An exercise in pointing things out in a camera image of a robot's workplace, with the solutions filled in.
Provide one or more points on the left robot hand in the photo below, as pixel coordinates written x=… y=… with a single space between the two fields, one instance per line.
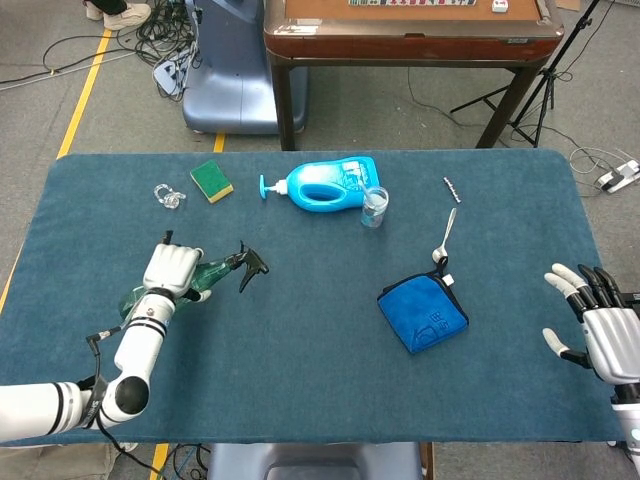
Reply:
x=172 y=270

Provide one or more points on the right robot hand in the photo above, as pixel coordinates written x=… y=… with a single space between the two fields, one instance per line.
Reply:
x=607 y=345

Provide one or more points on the green spray bottle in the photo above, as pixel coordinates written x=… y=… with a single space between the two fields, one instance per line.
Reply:
x=215 y=272

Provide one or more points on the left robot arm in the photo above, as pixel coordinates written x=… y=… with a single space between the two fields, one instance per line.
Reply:
x=100 y=380

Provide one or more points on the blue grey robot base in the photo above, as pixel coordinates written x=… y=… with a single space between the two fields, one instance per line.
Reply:
x=235 y=80

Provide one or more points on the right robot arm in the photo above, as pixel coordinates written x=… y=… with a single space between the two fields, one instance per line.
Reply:
x=629 y=430

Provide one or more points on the blue pump detergent bottle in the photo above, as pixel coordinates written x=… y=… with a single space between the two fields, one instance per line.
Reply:
x=325 y=187

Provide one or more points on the black tripod stand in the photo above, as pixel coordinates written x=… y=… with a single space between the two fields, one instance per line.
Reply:
x=545 y=80

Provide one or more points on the clear plastic clip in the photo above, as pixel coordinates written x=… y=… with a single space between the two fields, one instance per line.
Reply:
x=168 y=195

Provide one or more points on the green yellow sponge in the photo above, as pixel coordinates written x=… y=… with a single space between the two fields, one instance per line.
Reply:
x=211 y=181

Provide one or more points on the folded blue cloth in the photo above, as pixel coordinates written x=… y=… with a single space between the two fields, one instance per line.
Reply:
x=422 y=312

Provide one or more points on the teal table mat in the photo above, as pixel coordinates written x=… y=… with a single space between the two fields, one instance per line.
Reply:
x=320 y=390

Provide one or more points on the metal spoon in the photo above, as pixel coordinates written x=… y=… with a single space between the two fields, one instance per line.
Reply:
x=445 y=237

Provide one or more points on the white grey power strip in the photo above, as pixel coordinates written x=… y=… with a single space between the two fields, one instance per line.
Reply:
x=171 y=74

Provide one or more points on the clear measuring cup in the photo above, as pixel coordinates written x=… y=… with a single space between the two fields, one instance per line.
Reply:
x=374 y=206

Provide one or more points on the grey blue robot torso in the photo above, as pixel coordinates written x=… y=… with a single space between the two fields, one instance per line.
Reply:
x=315 y=461

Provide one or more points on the beige shoe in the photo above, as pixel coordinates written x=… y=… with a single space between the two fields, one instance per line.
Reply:
x=126 y=15

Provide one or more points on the brown mahjong table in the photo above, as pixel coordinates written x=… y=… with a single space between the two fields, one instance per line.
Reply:
x=410 y=45

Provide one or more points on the white mahjong tile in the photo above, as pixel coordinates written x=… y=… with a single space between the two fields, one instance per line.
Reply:
x=499 y=6

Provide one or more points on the row of mahjong tiles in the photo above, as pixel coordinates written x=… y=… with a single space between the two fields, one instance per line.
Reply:
x=411 y=2

